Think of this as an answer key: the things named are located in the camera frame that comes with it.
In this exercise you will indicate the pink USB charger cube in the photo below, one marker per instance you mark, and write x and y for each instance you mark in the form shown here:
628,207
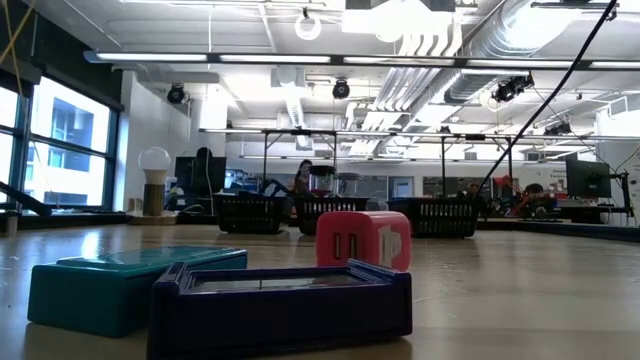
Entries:
325,235

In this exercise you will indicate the teal plastic box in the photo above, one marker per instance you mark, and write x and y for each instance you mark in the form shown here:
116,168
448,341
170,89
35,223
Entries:
90,300

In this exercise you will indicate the black slotted plastic basket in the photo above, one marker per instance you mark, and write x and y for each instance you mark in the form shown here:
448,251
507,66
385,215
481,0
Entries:
250,215
435,217
330,215

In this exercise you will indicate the overhead rig light bar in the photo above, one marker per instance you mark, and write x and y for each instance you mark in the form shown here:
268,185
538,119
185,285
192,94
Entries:
275,58

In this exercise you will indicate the black computer monitor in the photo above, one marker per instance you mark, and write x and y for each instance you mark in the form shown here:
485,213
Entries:
185,172
588,178

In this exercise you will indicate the navy box with clear window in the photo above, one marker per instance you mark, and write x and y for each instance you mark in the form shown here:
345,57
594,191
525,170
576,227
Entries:
280,320

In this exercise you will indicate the globe bulb lamp wooden base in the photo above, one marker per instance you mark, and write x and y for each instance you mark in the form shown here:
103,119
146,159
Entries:
155,195

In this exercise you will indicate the red machine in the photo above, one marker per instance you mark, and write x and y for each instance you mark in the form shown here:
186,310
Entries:
512,200

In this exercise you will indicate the large window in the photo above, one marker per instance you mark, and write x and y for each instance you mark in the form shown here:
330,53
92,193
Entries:
65,150

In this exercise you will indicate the black slanted strut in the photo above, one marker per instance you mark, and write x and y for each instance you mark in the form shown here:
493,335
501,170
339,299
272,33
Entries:
25,199

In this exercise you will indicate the black metal workstation frame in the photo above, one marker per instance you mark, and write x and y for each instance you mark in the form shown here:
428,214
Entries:
443,160
300,132

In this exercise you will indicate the black ceiling camera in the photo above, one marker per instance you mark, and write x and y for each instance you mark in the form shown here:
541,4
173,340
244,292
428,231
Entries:
176,93
341,89
557,129

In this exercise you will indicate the black overhead rig camera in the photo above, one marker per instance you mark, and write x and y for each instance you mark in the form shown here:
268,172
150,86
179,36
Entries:
510,89

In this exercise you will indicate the silver ventilation duct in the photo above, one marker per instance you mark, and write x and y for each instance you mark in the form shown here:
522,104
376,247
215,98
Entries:
500,45

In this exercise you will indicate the black table edge frame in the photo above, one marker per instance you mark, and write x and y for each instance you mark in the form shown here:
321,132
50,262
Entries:
590,231

